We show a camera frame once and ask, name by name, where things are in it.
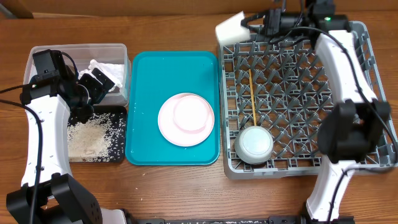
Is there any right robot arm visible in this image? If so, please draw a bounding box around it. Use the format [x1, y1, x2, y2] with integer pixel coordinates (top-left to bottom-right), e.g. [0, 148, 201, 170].
[239, 4, 393, 223]

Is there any teal serving tray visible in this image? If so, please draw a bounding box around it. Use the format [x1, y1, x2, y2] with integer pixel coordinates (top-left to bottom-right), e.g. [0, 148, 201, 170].
[125, 51, 220, 166]

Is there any white bowl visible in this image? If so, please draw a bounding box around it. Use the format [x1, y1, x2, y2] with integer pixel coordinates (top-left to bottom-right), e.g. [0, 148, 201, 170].
[234, 126, 274, 165]

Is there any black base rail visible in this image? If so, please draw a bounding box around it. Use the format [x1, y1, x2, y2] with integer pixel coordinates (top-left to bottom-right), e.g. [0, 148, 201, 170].
[133, 215, 355, 224]

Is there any white napkin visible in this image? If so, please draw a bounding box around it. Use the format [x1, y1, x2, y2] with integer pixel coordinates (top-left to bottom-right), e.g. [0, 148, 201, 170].
[78, 59, 124, 91]

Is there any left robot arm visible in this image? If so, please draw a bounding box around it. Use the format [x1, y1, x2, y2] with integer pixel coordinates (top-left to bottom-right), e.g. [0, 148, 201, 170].
[6, 68, 134, 223]

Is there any wooden chopstick diagonal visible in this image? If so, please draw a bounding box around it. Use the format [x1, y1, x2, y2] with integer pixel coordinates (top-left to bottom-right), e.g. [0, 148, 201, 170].
[248, 69, 257, 126]

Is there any pile of rice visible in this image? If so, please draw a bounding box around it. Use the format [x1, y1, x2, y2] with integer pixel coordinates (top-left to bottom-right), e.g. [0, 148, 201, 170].
[67, 112, 127, 162]

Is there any clear plastic bin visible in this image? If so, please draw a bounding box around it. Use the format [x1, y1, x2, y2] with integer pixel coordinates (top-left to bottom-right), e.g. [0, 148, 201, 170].
[23, 44, 131, 106]

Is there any pink small bowl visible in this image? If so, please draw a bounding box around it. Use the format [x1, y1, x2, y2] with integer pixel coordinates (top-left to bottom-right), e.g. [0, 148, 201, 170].
[173, 95, 210, 133]

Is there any cream paper cup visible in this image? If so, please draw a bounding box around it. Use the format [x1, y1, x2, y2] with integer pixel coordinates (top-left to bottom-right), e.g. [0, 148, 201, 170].
[215, 11, 251, 46]

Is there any black plastic tray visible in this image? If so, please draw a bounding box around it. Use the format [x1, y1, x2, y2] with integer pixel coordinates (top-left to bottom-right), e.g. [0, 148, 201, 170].
[67, 105, 128, 164]

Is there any pink plate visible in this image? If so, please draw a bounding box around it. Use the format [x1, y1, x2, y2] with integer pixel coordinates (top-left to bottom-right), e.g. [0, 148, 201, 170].
[157, 93, 215, 147]

